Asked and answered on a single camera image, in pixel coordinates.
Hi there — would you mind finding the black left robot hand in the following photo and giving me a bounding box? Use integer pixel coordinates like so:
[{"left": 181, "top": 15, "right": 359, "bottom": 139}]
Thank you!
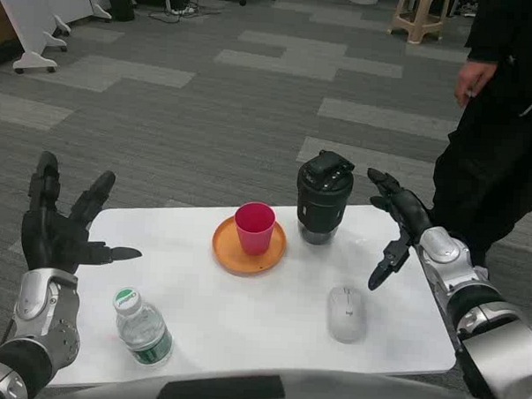
[{"left": 19, "top": 149, "right": 148, "bottom": 278}]

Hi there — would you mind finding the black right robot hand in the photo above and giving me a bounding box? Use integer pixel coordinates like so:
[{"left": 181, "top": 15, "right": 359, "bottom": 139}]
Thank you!
[{"left": 361, "top": 167, "right": 437, "bottom": 294}]

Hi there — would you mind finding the clear water bottle green label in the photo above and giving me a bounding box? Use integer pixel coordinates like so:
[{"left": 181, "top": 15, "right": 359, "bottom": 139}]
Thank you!
[{"left": 110, "top": 285, "right": 177, "bottom": 373}]

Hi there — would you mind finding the black travel mug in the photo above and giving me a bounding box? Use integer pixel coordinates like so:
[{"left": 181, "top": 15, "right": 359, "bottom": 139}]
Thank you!
[{"left": 293, "top": 148, "right": 356, "bottom": 247}]

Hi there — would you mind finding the person in black clothes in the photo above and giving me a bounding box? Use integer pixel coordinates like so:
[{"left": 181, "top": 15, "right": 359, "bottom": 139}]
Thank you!
[{"left": 428, "top": 0, "right": 532, "bottom": 269}]

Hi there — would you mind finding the white computer mouse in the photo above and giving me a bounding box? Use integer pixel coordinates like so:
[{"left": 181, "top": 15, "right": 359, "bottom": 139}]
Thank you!
[{"left": 325, "top": 284, "right": 370, "bottom": 345}]

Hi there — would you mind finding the pink plastic cup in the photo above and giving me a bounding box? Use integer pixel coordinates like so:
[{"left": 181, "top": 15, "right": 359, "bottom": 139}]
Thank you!
[{"left": 233, "top": 201, "right": 277, "bottom": 257}]

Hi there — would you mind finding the orange round plate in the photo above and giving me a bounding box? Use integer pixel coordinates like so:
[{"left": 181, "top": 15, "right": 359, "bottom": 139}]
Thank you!
[{"left": 210, "top": 214, "right": 289, "bottom": 279}]

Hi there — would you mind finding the beige plastic stool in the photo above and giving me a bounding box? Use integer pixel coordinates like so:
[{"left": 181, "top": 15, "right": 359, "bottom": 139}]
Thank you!
[{"left": 386, "top": 0, "right": 448, "bottom": 46}]

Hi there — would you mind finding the silver robot chest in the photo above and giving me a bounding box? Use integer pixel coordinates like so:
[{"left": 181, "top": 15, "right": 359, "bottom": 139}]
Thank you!
[{"left": 44, "top": 358, "right": 532, "bottom": 399}]

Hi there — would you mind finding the black trash bin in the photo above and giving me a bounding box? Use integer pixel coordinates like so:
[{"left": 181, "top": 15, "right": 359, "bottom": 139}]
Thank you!
[{"left": 101, "top": 0, "right": 137, "bottom": 23}]

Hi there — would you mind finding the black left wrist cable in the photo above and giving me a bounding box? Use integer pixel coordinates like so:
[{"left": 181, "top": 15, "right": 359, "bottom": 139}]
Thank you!
[{"left": 0, "top": 313, "right": 19, "bottom": 347}]

